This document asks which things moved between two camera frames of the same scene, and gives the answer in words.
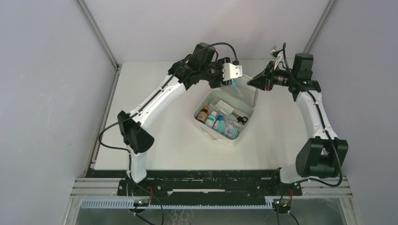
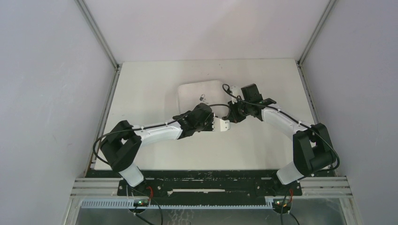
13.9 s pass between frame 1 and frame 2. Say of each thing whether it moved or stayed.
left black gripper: moved
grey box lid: moved
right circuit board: stayed
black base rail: stayed
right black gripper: moved
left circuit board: stayed
